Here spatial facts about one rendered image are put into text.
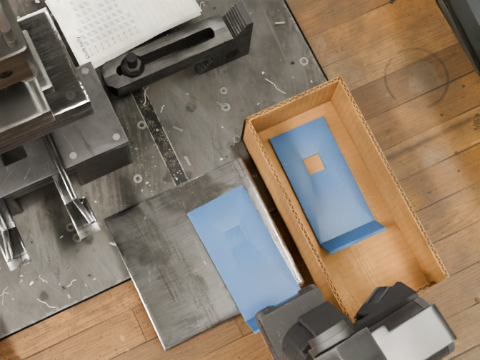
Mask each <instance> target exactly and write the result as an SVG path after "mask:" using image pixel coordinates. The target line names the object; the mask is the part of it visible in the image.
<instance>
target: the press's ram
mask: <svg viewBox="0 0 480 360"><path fill-rule="evenodd" d="M17 21H18V24H19V26H20V28H21V30H22V33H23V35H24V37H25V39H26V42H27V44H28V45H29V48H30V50H31V52H32V54H33V57H34V58H35V59H36V60H37V62H38V64H39V72H38V75H37V76H36V77H35V79H33V80H31V81H28V82H21V81H20V82H17V83H15V84H12V85H11V86H8V87H6V88H3V89H1V90H0V154H2V153H5V152H7V151H10V150H12V149H14V148H16V147H18V146H21V145H23V144H26V143H28V142H30V141H33V140H34V139H37V138H39V137H41V136H44V135H46V134H49V133H51V132H53V131H56V130H57V129H60V128H62V127H64V126H67V125H69V124H72V123H74V122H76V121H78V120H80V119H83V118H85V117H88V116H90V115H92V114H94V109H93V106H92V104H91V100H90V98H89V95H88V94H87V92H86V89H85V88H84V85H83V83H82V81H81V79H80V77H79V75H78V72H77V70H76V68H75V66H74V64H73V62H72V60H71V57H70V56H69V53H68V51H67V50H66V47H65V45H64V43H63V41H62V39H61V37H60V34H59V32H58V30H57V28H56V26H55V24H54V21H53V19H52V17H51V15H50V13H49V10H48V9H47V8H46V7H45V8H43V9H40V10H38V11H35V12H33V13H31V14H28V15H26V16H23V17H21V18H19V19H17Z"/></svg>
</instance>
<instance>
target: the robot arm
mask: <svg viewBox="0 0 480 360"><path fill-rule="evenodd" d="M297 292H298V295H297V296H295V297H293V298H291V299H289V300H288V301H285V302H284V303H282V304H280V305H278V306H274V305H272V306H270V305H269V306H267V307H265V308H263V309H262V310H260V311H258V312H256V314H255V317H254V318H255V320H256V322H257V325H258V327H259V329H260V331H261V335H262V337H263V339H264V342H265V344H266V346H267V347H268V348H269V351H270V352H271V357H272V359H273V360H441V359H443V358H444V357H445V356H447V355H449V354H450V353H452V352H453V351H454V350H455V345H454V341H455V340H456V339H457V337H456V336H455V334H454V333H453V331H452V330H451V328H450V326H449V325H448V324H447V322H446V320H445V319H444V317H443V316H442V315H441V313H440V311H439V310H438V309H437V307H436V305H435V304H432V305H430V304H429V303H428V302H427V301H425V300H424V299H423V298H420V297H419V295H418V293H417V292H416V291H414V290H413V289H411V288H410V287H408V286H407V285H406V284H404V283H402V282H401V281H398V282H396V283H395V284H394V285H393V286H378V287H376V288H375V289H374V290H373V292H372V293H371V295H370V296H369V297H368V299H367V300H366V301H365V302H364V304H363V305H362V306H361V308H360V309H359V310H358V311H357V313H356V315H355V317H354V319H356V320H355V323H352V322H351V319H350V318H349V317H348V316H346V315H345V314H344V313H343V312H341V311H340V310H339V309H338V308H336V307H335V306H334V305H333V304H332V303H331V302H330V301H325V299H324V297H323V294H322V292H321V290H320V289H319V288H317V287H316V286H315V285H313V284H310V285H308V286H306V287H304V288H303V289H301V290H299V291H297Z"/></svg>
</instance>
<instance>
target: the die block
mask: <svg viewBox="0 0 480 360"><path fill-rule="evenodd" d="M132 163H133V158H132V155H131V149H130V146H129V144H127V145H126V146H123V147H121V148H119V149H117V150H114V151H112V152H110V153H107V154H105V155H103V156H100V157H99V158H96V159H94V160H92V161H89V162H87V163H85V164H82V165H81V166H78V167H76V168H74V169H71V170H69V171H67V172H66V173H67V175H70V174H72V173H74V172H75V174H76V176H77V178H78V180H79V182H80V184H81V185H82V186H83V185H84V184H87V183H89V182H91V181H94V180H96V179H98V178H100V177H103V176H105V175H107V174H110V173H111V172H113V171H116V170H118V169H121V168H123V167H125V166H127V165H129V164H132ZM52 182H54V180H53V178H51V179H49V180H47V181H44V182H42V183H40V184H37V185H36V186H33V187H31V188H29V189H26V190H24V191H21V192H19V193H17V194H14V195H13V196H10V197H8V198H6V199H5V201H6V203H7V205H8V208H9V210H10V212H11V215H12V216H16V215H17V214H20V213H22V212H23V211H24V210H23V209H22V206H21V204H20V202H19V199H18V198H19V197H20V196H23V195H25V194H27V193H30V192H32V191H34V190H37V189H39V188H41V187H43V186H46V185H47V184H50V183H52Z"/></svg>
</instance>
